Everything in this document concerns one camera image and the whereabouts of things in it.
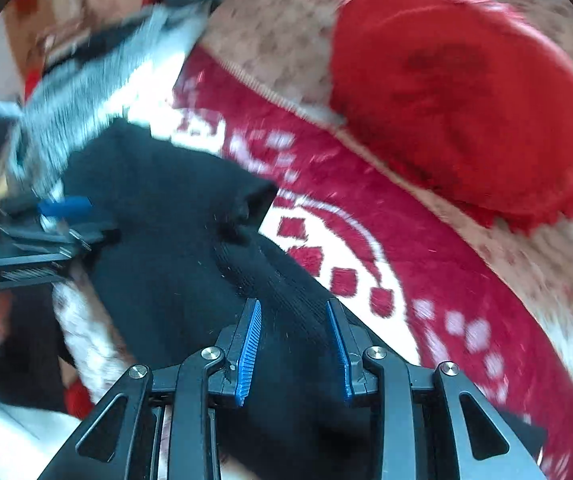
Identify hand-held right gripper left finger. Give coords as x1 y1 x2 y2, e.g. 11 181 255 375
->
36 298 263 480

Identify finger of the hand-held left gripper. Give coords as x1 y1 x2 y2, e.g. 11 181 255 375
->
38 197 93 218
65 228 121 253

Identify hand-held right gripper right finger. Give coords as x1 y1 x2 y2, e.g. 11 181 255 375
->
327 298 548 480

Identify black pants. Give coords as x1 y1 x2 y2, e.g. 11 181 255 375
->
60 117 547 480

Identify dark cloth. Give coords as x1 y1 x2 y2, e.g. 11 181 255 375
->
0 285 74 413

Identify grey striped cloth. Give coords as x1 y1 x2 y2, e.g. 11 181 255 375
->
5 2 213 202

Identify red and white patterned blanket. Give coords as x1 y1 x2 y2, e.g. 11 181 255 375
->
50 42 573 480

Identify white cloth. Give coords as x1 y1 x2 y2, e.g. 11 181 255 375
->
0 394 84 480

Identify beige floral sofa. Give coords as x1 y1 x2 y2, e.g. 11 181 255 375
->
205 0 573 391

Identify red round cushion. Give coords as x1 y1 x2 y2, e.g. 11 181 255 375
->
329 0 573 235

